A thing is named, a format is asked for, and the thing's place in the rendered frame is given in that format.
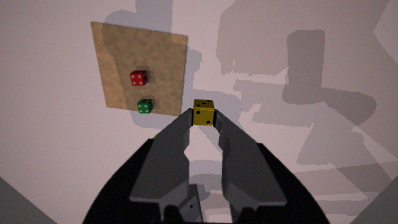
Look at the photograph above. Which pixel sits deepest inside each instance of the tan mat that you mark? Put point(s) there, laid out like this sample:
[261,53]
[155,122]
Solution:
[121,50]

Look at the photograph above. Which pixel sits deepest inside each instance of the yellow die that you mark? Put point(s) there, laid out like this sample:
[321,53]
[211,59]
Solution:
[203,112]

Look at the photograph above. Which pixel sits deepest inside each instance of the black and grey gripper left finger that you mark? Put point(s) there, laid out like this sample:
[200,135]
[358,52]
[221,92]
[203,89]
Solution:
[155,176]

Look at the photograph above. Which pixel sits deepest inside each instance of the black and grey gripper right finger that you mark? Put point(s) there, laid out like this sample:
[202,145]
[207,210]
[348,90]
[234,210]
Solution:
[254,177]

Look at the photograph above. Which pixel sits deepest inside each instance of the green die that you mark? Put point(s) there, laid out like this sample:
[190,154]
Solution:
[145,106]

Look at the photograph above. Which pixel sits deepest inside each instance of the dark red die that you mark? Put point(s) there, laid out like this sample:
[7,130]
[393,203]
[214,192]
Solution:
[139,77]

